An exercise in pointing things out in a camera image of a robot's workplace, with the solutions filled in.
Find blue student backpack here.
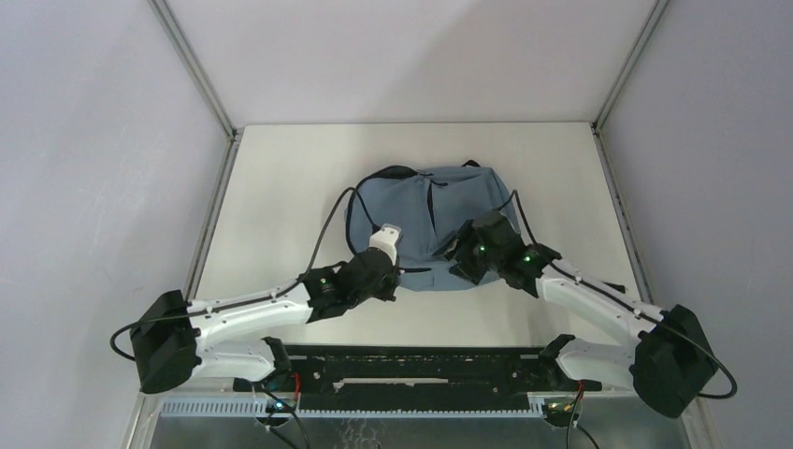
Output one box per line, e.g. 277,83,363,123
345,160,520,292

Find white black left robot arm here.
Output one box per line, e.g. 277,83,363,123
129,246,399,394

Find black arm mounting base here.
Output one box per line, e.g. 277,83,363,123
233,344,580,410

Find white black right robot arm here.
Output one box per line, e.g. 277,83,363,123
436,210,720,418

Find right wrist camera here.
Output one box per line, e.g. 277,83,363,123
471,210,522,247

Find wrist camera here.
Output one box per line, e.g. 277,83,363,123
471,210,522,247
369,224,401,266

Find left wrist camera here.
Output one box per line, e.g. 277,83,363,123
369,224,401,266

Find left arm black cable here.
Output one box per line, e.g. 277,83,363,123
109,185,382,363

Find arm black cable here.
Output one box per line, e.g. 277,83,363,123
109,185,382,363
495,188,739,401

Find white slotted cable duct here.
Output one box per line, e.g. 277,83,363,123
159,397,545,419

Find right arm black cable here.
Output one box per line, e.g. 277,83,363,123
495,188,739,401

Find right aluminium frame post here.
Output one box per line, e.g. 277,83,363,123
592,0,672,135

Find aluminium frame post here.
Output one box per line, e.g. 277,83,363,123
592,0,672,135
148,0,238,140

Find left aluminium frame post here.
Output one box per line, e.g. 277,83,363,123
148,0,238,140

